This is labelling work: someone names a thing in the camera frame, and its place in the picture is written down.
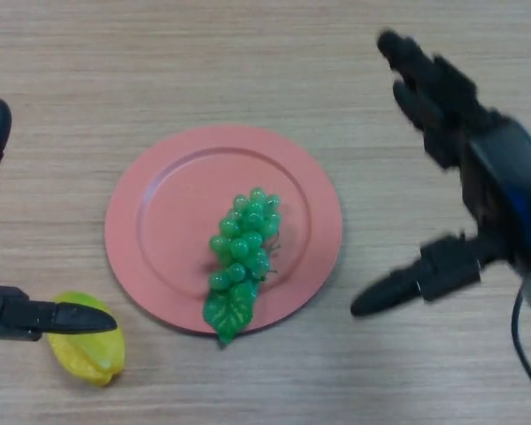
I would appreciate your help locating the yellow starfruit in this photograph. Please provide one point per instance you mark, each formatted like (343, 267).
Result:
(88, 356)

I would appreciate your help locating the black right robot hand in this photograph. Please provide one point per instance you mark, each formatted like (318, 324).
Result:
(469, 146)

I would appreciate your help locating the green grapes bunch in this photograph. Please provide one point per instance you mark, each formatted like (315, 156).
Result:
(241, 261)

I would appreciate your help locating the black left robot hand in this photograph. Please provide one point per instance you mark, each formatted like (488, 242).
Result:
(9, 316)

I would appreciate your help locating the pink round plate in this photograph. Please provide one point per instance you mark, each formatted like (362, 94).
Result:
(159, 230)

